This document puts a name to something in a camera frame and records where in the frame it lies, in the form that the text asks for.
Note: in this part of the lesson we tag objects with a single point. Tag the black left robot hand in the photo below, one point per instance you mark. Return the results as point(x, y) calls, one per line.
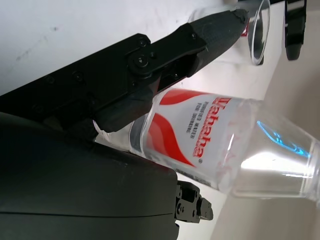
point(295, 25)

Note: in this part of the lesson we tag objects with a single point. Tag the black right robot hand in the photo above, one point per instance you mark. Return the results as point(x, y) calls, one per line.
point(75, 187)

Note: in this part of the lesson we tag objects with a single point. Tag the clear plastic water bottle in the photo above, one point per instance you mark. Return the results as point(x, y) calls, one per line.
point(212, 140)

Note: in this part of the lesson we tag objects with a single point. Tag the clear glass cup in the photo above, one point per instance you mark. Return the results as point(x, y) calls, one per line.
point(260, 35)

